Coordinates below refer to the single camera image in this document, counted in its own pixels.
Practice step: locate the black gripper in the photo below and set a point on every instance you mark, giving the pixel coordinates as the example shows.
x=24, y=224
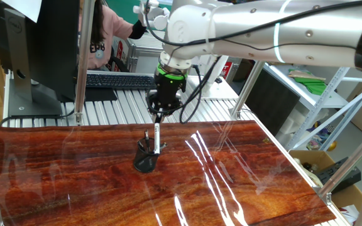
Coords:
x=168, y=89

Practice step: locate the white marker pen black cap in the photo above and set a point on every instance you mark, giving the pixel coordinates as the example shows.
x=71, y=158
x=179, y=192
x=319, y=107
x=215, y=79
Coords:
x=157, y=138

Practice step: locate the black pen clear cap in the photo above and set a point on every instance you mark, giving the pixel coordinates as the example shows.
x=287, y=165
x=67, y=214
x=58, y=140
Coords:
x=147, y=136

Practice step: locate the black pen gold end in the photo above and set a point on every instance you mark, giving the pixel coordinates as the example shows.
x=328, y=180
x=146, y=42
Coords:
x=163, y=145

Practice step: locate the black pen silver clip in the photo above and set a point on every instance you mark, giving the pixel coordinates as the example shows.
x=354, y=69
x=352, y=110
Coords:
x=140, y=145

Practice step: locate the black mesh pen holder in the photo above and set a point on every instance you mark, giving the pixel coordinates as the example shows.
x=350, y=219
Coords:
x=144, y=163

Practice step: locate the black keyboard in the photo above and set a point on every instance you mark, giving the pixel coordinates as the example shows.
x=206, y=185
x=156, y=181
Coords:
x=121, y=82

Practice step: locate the black office chair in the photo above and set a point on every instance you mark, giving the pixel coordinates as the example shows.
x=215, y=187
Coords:
x=118, y=64

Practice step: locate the black desk pad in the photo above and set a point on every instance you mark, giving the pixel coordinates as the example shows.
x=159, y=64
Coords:
x=99, y=95

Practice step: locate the person in pink shirt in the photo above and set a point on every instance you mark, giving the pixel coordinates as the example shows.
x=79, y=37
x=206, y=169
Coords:
x=112, y=31

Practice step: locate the green partition board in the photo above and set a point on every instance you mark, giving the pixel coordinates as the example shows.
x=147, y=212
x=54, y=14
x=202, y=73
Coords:
x=121, y=9

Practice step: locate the wood grain table mat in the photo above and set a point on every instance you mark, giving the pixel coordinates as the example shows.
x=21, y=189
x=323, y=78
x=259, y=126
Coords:
x=105, y=194

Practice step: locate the black cabinet panel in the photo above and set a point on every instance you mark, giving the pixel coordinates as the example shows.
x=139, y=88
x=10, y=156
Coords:
x=272, y=100

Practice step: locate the black Dell monitor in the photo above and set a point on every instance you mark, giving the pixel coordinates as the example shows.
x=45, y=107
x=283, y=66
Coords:
x=55, y=47

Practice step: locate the green plastic bag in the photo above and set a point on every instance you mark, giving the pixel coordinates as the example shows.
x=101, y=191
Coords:
x=313, y=84

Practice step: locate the silver monitor stand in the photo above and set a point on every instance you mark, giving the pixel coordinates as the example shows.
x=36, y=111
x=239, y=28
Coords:
x=19, y=62

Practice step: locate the colourful toy pile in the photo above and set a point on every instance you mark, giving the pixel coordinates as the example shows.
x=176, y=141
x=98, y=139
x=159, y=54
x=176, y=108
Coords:
x=320, y=136

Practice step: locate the white metal shelf rack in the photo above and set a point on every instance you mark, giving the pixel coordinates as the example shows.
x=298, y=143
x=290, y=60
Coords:
x=325, y=100

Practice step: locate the white paper sheet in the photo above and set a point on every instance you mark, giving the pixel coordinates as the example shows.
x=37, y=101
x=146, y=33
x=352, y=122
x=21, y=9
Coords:
x=24, y=7

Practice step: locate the black device box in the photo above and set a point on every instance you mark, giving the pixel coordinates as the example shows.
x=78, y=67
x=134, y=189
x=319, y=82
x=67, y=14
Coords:
x=341, y=175

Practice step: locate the cardboard box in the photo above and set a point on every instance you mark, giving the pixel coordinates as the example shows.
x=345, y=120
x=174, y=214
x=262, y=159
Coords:
x=341, y=197

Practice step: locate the white crumpled paper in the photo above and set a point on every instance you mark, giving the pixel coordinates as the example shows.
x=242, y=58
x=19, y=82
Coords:
x=350, y=213

